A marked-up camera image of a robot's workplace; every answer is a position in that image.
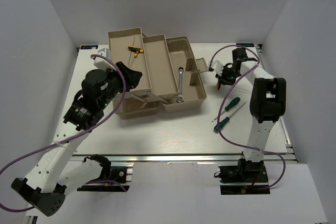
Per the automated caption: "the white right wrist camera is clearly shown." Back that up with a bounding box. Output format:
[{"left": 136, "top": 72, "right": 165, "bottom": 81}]
[{"left": 208, "top": 60, "right": 224, "bottom": 76}]

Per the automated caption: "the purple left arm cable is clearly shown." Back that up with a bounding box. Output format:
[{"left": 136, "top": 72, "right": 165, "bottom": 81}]
[{"left": 0, "top": 54, "right": 129, "bottom": 212}]

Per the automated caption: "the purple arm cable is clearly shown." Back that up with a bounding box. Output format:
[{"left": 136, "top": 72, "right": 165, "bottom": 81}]
[
  {"left": 0, "top": 54, "right": 129, "bottom": 212},
  {"left": 209, "top": 45, "right": 287, "bottom": 189}
]

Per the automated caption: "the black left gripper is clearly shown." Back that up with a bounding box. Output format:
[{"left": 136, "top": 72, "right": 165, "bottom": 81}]
[{"left": 99, "top": 61, "right": 143, "bottom": 109}]

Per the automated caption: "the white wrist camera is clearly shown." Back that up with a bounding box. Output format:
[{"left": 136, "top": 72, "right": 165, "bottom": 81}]
[
  {"left": 91, "top": 48, "right": 115, "bottom": 71},
  {"left": 208, "top": 60, "right": 224, "bottom": 76}
]

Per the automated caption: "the blue label sticker left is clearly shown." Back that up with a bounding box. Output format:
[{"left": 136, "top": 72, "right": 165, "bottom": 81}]
[{"left": 80, "top": 45, "right": 98, "bottom": 50}]

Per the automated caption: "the beige plastic toolbox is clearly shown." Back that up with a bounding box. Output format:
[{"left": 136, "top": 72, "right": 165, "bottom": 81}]
[{"left": 108, "top": 28, "right": 207, "bottom": 120}]

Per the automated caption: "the small green screwdriver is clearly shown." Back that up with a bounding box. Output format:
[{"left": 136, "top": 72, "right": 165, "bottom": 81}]
[{"left": 212, "top": 97, "right": 246, "bottom": 122}]

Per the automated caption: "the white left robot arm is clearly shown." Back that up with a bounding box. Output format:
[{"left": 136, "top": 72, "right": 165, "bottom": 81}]
[{"left": 11, "top": 61, "right": 143, "bottom": 217}]

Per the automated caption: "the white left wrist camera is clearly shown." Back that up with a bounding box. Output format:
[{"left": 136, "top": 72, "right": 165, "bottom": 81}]
[{"left": 91, "top": 48, "right": 115, "bottom": 71}]

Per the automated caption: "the large green screwdriver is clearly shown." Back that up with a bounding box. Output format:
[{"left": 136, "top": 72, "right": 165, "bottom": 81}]
[{"left": 214, "top": 116, "right": 230, "bottom": 133}]

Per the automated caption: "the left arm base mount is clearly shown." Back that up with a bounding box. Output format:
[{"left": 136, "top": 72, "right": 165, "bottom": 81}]
[{"left": 77, "top": 163, "right": 133, "bottom": 193}]

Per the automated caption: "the blue label sticker right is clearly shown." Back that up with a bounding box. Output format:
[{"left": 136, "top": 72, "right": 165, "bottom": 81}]
[{"left": 236, "top": 43, "right": 255, "bottom": 48}]

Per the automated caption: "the aluminium table front rail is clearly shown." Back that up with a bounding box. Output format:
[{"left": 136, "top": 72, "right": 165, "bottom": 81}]
[{"left": 70, "top": 153, "right": 297, "bottom": 163}]

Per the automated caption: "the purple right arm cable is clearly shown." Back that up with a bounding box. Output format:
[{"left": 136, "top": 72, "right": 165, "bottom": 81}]
[{"left": 209, "top": 45, "right": 287, "bottom": 189}]

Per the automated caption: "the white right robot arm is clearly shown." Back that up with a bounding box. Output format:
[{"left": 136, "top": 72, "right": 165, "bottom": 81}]
[{"left": 209, "top": 47, "right": 286, "bottom": 163}]

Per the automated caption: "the silver ratchet wrench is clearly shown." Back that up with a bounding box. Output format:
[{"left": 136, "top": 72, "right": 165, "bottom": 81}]
[{"left": 176, "top": 67, "right": 184, "bottom": 103}]

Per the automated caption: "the blue label sticker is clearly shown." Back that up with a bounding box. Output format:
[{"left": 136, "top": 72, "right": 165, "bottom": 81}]
[
  {"left": 80, "top": 45, "right": 98, "bottom": 50},
  {"left": 236, "top": 43, "right": 255, "bottom": 48}
]

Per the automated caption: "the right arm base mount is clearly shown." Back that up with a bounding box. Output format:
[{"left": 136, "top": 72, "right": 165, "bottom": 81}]
[{"left": 214, "top": 158, "right": 270, "bottom": 195}]

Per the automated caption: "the long yellow black T-handle key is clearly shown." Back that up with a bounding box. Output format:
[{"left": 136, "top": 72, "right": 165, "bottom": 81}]
[{"left": 128, "top": 38, "right": 144, "bottom": 66}]

